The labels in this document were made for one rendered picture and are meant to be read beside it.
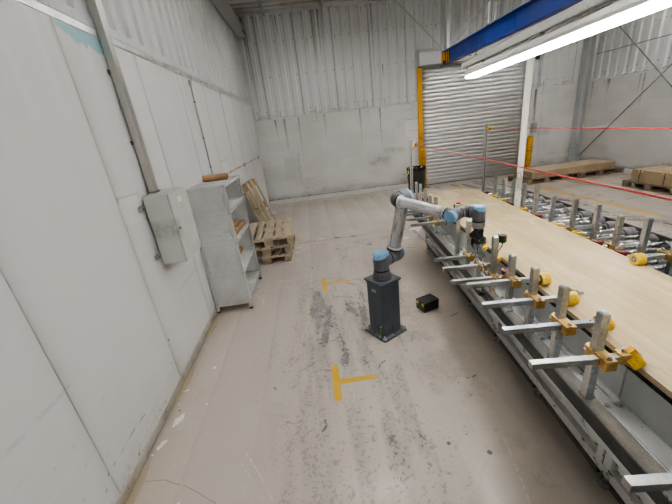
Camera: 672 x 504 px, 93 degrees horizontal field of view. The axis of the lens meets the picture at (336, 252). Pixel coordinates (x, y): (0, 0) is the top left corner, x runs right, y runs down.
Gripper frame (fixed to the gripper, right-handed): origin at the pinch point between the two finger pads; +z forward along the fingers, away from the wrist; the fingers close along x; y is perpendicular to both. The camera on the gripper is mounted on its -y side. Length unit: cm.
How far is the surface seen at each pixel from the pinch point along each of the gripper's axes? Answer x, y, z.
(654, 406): 28, 123, 29
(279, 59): -233, -755, -304
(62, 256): -252, 69, -53
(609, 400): 22, 108, 40
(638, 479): -19, 166, 6
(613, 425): 7, 128, 32
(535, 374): 28, 40, 84
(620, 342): 28, 101, 12
